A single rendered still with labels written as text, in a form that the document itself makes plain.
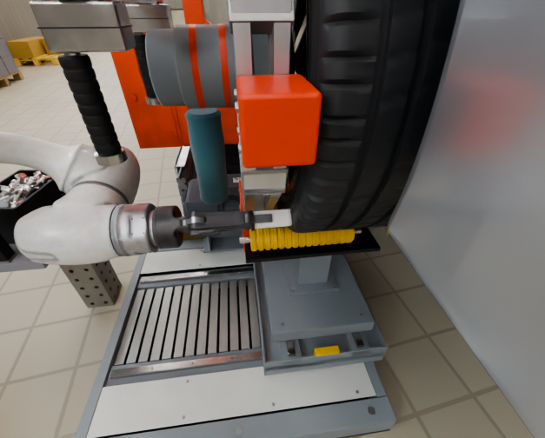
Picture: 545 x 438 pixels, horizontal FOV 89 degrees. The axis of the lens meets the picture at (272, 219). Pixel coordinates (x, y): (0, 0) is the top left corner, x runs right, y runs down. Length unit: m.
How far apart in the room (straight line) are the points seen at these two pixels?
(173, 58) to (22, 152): 0.31
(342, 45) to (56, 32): 0.33
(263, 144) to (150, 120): 0.88
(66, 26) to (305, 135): 0.31
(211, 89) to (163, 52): 0.09
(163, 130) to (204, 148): 0.40
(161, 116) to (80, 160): 0.54
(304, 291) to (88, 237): 0.62
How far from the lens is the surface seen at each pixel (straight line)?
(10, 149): 0.65
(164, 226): 0.48
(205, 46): 0.56
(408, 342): 1.18
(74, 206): 0.55
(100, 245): 0.51
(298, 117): 0.27
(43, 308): 1.46
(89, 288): 1.26
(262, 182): 0.39
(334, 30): 0.31
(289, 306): 0.88
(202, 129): 0.73
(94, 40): 0.44
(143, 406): 0.98
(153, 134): 1.14
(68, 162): 0.63
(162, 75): 0.56
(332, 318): 0.87
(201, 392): 0.94
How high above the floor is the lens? 0.94
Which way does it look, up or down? 37 degrees down
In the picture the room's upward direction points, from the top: straight up
